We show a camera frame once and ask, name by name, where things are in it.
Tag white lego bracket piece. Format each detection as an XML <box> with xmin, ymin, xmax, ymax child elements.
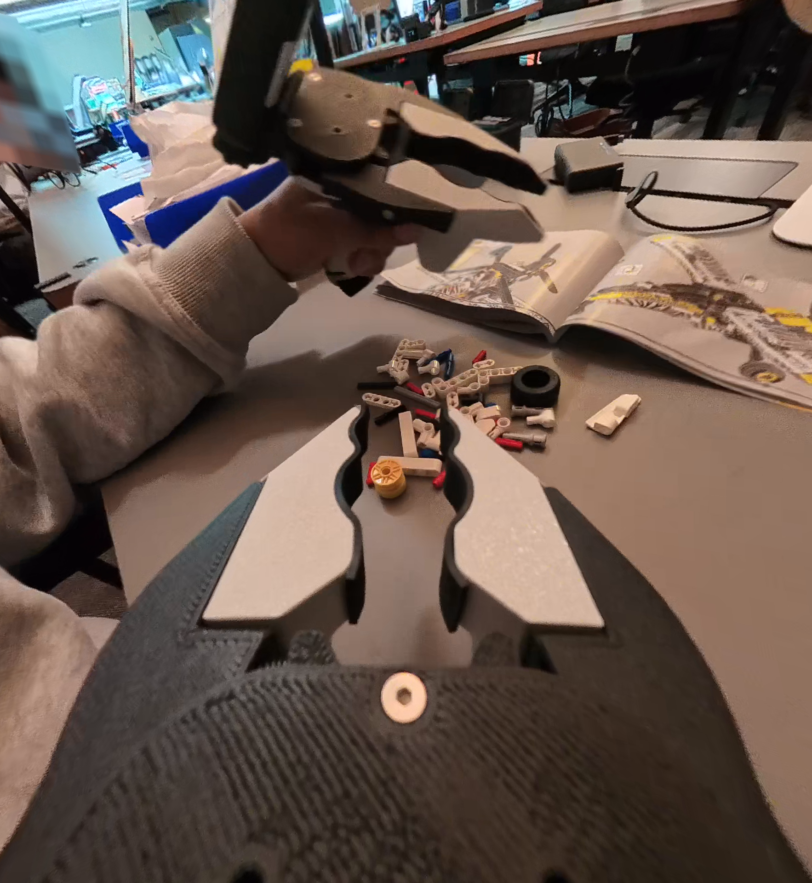
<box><xmin>585</xmin><ymin>393</ymin><xmax>643</xmax><ymax>437</ymax></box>

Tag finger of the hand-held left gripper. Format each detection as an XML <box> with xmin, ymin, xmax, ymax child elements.
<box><xmin>384</xmin><ymin>163</ymin><xmax>545</xmax><ymax>275</ymax></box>
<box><xmin>398</xmin><ymin>102</ymin><xmax>549</xmax><ymax>197</ymax></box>

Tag yellow lego wheel hub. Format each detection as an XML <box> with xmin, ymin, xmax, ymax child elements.
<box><xmin>369</xmin><ymin>459</ymin><xmax>407</xmax><ymax>499</ymax></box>

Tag black power cable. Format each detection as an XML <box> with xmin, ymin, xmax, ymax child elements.
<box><xmin>625</xmin><ymin>171</ymin><xmax>793</xmax><ymax>232</ymax></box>

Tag black lego tyre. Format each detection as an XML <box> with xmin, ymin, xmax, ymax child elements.
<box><xmin>511</xmin><ymin>366</ymin><xmax>561</xmax><ymax>409</ymax></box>

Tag power adapter brick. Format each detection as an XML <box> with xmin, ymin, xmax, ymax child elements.
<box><xmin>554</xmin><ymin>137</ymin><xmax>625</xmax><ymax>193</ymax></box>

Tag lego instruction booklet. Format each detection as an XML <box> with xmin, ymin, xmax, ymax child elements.
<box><xmin>375</xmin><ymin>229</ymin><xmax>812</xmax><ymax>418</ymax></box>

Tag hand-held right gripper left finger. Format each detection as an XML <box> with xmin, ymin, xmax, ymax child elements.
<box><xmin>201</xmin><ymin>406</ymin><xmax>368</xmax><ymax>627</ymax></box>

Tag scattered small lego pieces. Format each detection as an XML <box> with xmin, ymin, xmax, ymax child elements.
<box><xmin>358</xmin><ymin>338</ymin><xmax>559</xmax><ymax>491</ymax></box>

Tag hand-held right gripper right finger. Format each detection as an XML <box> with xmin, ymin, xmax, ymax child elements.
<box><xmin>439</xmin><ymin>407</ymin><xmax>607</xmax><ymax>634</ymax></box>

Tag black battery charger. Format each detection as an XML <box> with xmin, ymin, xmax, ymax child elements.
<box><xmin>476</xmin><ymin>117</ymin><xmax>523</xmax><ymax>150</ymax></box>

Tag blue plastic bin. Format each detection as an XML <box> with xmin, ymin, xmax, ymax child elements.
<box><xmin>106</xmin><ymin>120</ymin><xmax>149</xmax><ymax>157</ymax></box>

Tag paper blue bin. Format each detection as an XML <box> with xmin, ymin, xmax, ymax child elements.
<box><xmin>97</xmin><ymin>160</ymin><xmax>290</xmax><ymax>252</ymax></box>

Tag wooden top desk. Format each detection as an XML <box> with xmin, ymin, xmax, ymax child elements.
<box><xmin>444</xmin><ymin>0</ymin><xmax>793</xmax><ymax>142</ymax></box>
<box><xmin>333</xmin><ymin>0</ymin><xmax>543</xmax><ymax>97</ymax></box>

